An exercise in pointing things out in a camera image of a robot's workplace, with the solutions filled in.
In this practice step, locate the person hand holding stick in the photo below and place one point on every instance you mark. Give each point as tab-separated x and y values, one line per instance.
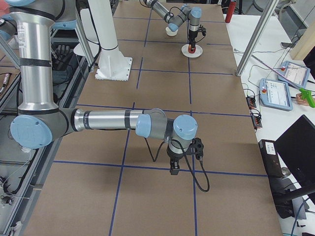
301	101

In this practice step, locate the white round plate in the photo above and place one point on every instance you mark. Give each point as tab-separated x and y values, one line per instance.
187	52

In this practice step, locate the red yellow apple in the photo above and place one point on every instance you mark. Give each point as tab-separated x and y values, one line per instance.
191	49

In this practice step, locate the near blue teach pendant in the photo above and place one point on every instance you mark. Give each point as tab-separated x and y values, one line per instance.
275	94

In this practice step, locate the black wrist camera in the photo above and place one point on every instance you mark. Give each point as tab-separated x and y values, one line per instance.
196	148

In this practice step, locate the aluminium frame post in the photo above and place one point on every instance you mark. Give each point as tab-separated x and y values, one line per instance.
262	23

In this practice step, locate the far blue teach pendant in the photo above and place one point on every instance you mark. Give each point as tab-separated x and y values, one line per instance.
295	73

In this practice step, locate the orange black connector module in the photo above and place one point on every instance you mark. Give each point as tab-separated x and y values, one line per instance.
250	98

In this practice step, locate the black desktop box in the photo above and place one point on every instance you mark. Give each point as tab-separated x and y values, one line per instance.
270	158

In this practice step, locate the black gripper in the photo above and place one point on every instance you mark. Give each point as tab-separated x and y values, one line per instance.
192	37
173	157

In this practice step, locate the black computer monitor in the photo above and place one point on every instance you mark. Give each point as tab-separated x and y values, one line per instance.
296	147

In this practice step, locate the white small bowl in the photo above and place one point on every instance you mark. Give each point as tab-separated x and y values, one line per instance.
171	33

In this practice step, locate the blue teach pendant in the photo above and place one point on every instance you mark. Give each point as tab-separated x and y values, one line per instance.
295	73
275	94

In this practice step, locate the red cylinder bottle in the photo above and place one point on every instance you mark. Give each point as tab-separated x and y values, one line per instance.
230	11

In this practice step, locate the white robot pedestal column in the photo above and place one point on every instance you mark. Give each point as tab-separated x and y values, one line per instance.
100	32

